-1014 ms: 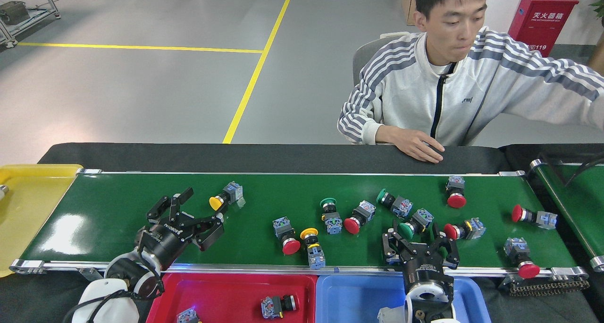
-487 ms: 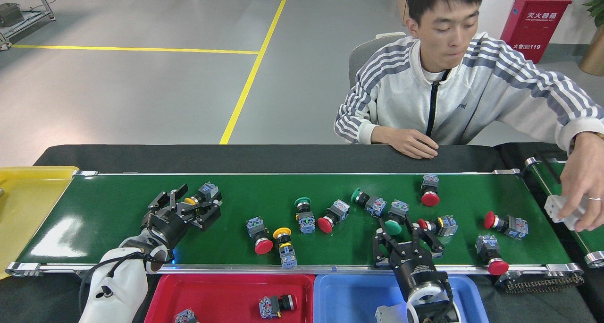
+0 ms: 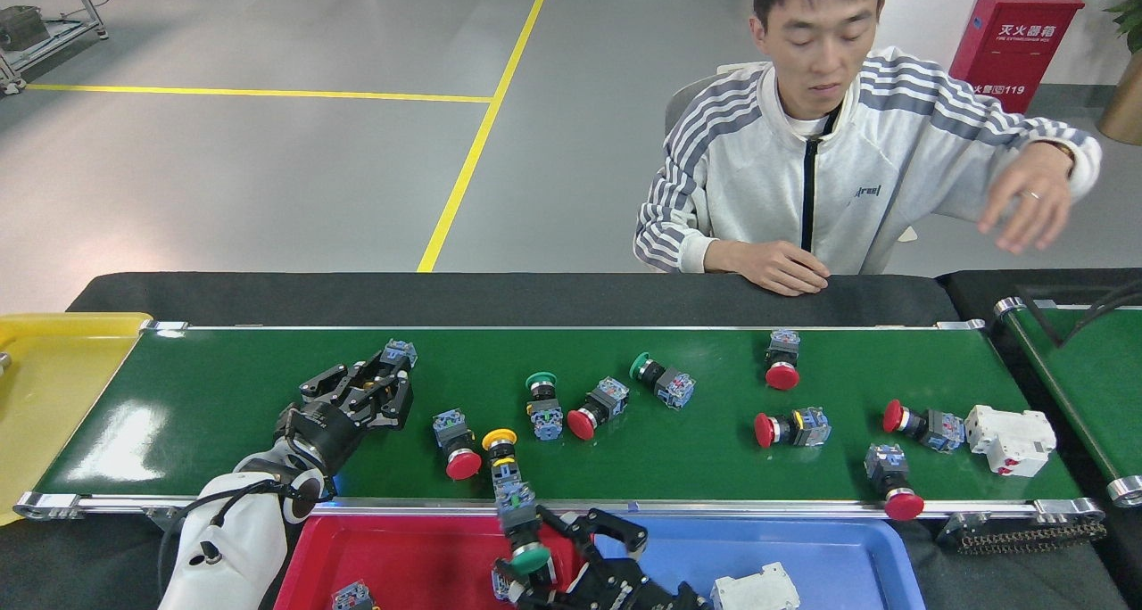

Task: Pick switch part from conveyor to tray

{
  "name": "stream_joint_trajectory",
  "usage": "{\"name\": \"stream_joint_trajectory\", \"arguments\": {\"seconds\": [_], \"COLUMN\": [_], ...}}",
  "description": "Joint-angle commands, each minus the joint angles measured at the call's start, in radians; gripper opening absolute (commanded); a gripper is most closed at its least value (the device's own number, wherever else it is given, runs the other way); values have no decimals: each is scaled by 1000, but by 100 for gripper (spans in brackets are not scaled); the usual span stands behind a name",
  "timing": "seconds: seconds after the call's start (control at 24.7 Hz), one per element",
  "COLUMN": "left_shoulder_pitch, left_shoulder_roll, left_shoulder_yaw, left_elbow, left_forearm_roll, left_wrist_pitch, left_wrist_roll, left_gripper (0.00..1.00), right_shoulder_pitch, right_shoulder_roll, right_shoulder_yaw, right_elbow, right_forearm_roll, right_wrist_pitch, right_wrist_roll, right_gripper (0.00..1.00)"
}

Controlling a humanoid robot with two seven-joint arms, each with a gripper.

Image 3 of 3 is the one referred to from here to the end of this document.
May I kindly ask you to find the person's right hand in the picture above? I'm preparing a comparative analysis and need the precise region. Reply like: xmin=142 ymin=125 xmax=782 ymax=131
xmin=741 ymin=240 xmax=831 ymax=296

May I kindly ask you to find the black box on rack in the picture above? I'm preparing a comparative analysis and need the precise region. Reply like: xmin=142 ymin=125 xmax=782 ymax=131
xmin=0 ymin=5 xmax=50 ymax=52

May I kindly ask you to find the short green conveyor belt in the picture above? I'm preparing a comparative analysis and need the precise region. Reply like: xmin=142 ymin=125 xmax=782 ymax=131
xmin=995 ymin=296 xmax=1142 ymax=508

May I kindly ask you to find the blue plastic tray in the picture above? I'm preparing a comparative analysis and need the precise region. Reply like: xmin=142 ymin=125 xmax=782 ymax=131
xmin=571 ymin=514 xmax=927 ymax=610

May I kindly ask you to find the person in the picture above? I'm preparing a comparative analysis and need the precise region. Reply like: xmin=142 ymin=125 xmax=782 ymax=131
xmin=633 ymin=0 xmax=1103 ymax=276

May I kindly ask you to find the gold plant pot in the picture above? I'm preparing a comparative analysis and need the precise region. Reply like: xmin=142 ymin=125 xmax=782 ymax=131
xmin=1099 ymin=53 xmax=1142 ymax=144

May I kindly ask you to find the grey office chair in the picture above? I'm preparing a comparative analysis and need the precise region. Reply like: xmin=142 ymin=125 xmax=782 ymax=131
xmin=665 ymin=62 xmax=770 ymax=138

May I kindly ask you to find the green potted plant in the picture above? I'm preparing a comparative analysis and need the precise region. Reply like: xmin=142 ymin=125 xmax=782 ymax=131
xmin=1105 ymin=0 xmax=1142 ymax=54

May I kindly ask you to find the black drive chain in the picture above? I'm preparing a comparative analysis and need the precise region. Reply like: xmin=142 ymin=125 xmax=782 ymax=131
xmin=937 ymin=514 xmax=1109 ymax=556

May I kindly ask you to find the black hose bundle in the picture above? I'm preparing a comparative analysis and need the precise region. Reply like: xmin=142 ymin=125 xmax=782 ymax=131
xmin=1013 ymin=278 xmax=1142 ymax=348

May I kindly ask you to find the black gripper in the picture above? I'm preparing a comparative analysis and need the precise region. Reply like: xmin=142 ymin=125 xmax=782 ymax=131
xmin=275 ymin=353 xmax=413 ymax=477
xmin=495 ymin=507 xmax=715 ymax=610

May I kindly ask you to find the red plastic tray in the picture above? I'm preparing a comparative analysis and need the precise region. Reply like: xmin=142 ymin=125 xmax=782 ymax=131
xmin=284 ymin=514 xmax=590 ymax=610

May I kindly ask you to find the yellow plastic tray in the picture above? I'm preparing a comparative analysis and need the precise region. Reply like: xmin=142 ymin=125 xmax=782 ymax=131
xmin=0 ymin=312 xmax=154 ymax=526

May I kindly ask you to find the white circuit breaker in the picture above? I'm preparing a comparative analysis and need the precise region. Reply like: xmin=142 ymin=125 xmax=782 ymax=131
xmin=964 ymin=404 xmax=1057 ymax=478
xmin=711 ymin=562 xmax=801 ymax=610

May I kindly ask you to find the person's left hand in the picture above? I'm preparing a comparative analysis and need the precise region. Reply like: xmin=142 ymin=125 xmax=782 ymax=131
xmin=980 ymin=146 xmax=1072 ymax=254

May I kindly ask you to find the red fire extinguisher box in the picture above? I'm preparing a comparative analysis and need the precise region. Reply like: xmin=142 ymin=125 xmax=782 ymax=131
xmin=948 ymin=0 xmax=1086 ymax=114

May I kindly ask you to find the silver metal rack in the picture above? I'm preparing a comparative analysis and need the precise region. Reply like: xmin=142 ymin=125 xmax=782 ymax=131
xmin=0 ymin=0 xmax=108 ymax=95

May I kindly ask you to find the red mushroom button switch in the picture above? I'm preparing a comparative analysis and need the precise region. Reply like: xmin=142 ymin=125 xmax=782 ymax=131
xmin=754 ymin=406 xmax=832 ymax=449
xmin=765 ymin=329 xmax=801 ymax=391
xmin=433 ymin=408 xmax=483 ymax=481
xmin=567 ymin=376 xmax=630 ymax=441
xmin=864 ymin=443 xmax=925 ymax=522
xmin=882 ymin=400 xmax=966 ymax=453

